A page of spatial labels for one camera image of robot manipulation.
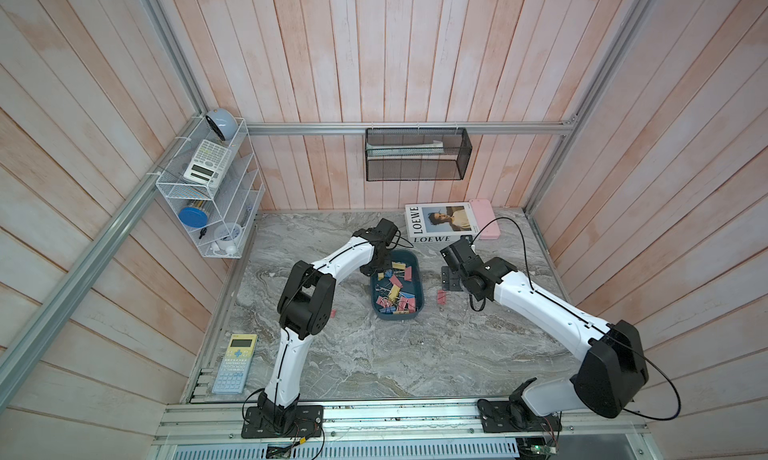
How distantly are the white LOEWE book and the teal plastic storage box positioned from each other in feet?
0.34

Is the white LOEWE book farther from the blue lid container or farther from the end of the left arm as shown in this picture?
the blue lid container

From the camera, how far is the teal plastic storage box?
921mm

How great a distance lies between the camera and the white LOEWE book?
3.65ft

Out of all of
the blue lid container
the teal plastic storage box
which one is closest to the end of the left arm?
the teal plastic storage box

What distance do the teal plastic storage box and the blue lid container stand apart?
526mm

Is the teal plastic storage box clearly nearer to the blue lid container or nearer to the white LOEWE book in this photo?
the white LOEWE book

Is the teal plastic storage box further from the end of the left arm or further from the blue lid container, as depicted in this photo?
the blue lid container

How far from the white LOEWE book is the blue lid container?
0.68 metres

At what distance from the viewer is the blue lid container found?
77cm
